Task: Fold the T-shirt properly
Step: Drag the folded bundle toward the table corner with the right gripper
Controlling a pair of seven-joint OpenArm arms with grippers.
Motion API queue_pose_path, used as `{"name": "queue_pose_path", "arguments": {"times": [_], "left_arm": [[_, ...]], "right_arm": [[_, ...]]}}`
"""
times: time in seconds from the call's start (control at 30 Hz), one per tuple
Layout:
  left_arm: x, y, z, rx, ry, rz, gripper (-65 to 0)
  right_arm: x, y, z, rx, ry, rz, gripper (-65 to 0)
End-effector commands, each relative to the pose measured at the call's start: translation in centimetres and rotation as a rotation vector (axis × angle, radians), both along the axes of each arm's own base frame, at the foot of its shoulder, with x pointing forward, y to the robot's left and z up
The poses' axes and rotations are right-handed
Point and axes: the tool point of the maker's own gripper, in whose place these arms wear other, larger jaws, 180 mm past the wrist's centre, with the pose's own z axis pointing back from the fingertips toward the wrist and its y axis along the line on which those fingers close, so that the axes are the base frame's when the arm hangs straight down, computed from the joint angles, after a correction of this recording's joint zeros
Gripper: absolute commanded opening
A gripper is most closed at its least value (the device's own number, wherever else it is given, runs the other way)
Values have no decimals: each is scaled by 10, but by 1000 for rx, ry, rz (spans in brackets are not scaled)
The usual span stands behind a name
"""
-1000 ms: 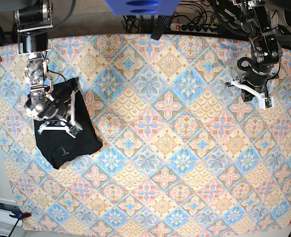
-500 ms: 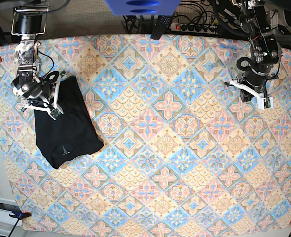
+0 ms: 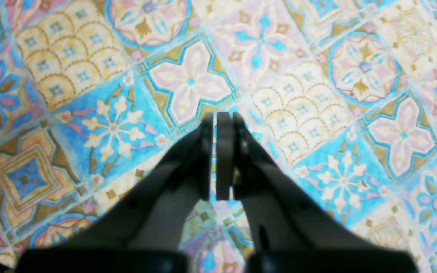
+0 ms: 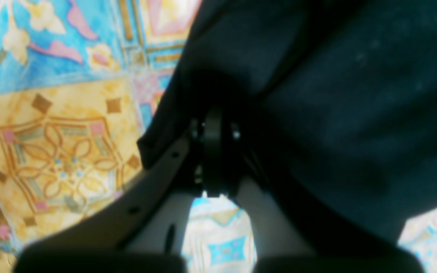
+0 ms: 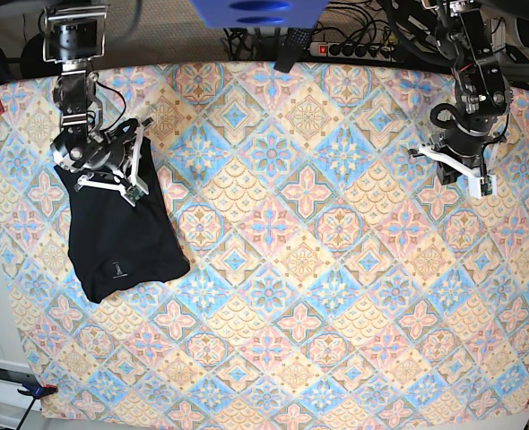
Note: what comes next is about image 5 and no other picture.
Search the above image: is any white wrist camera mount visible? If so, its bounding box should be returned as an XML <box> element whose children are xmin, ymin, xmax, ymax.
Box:
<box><xmin>408</xmin><ymin>145</ymin><xmax>498</xmax><ymax>199</ymax></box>
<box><xmin>74</xmin><ymin>117</ymin><xmax>153</xmax><ymax>207</ymax></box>

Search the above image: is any black T-shirt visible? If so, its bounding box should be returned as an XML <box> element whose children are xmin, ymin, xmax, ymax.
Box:
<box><xmin>55</xmin><ymin>138</ymin><xmax>190</xmax><ymax>304</ymax></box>

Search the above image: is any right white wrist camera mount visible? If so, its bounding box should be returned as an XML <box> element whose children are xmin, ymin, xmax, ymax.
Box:
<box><xmin>74</xmin><ymin>117</ymin><xmax>153</xmax><ymax>207</ymax></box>

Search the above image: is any patterned tablecloth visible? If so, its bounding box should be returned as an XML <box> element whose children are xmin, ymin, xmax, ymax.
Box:
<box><xmin>0</xmin><ymin>63</ymin><xmax>529</xmax><ymax>429</ymax></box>

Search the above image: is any black power strip red switch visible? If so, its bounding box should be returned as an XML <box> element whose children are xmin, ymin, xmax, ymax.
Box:
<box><xmin>308</xmin><ymin>41</ymin><xmax>411</xmax><ymax>63</ymax></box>

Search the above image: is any blue box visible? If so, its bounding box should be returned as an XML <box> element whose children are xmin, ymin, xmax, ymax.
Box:
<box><xmin>191</xmin><ymin>0</ymin><xmax>328</xmax><ymax>29</ymax></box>

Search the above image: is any blue clamp bottom left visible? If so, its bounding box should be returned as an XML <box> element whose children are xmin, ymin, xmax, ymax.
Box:
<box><xmin>17</xmin><ymin>383</ymin><xmax>58</xmax><ymax>400</ymax></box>

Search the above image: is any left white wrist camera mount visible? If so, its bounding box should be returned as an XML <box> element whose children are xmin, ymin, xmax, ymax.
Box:
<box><xmin>408</xmin><ymin>145</ymin><xmax>498</xmax><ymax>199</ymax></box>

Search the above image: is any black remote control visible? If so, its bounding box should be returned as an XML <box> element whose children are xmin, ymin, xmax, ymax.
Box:
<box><xmin>273</xmin><ymin>28</ymin><xmax>313</xmax><ymax>73</ymax></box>

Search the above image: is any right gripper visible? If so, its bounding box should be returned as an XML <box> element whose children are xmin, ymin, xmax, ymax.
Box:
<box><xmin>82</xmin><ymin>125</ymin><xmax>134</xmax><ymax>177</ymax></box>

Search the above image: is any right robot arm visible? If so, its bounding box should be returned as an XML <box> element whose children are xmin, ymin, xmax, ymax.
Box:
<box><xmin>40</xmin><ymin>1</ymin><xmax>135</xmax><ymax>175</ymax></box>

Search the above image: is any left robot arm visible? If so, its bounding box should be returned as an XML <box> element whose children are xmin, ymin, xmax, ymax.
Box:
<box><xmin>381</xmin><ymin>1</ymin><xmax>513</xmax><ymax>198</ymax></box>

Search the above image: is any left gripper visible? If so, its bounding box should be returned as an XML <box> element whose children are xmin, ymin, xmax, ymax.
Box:
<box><xmin>431</xmin><ymin>118</ymin><xmax>493</xmax><ymax>185</ymax></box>

